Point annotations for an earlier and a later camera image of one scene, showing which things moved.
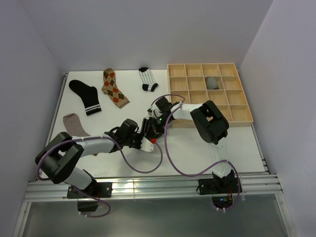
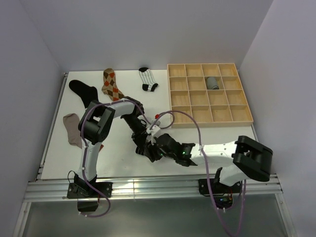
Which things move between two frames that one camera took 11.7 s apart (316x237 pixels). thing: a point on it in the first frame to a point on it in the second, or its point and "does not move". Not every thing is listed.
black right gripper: (157, 136) to (150, 155)
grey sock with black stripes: (212, 83) does not move
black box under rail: (89, 206) does not move
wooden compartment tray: (196, 83) does not move
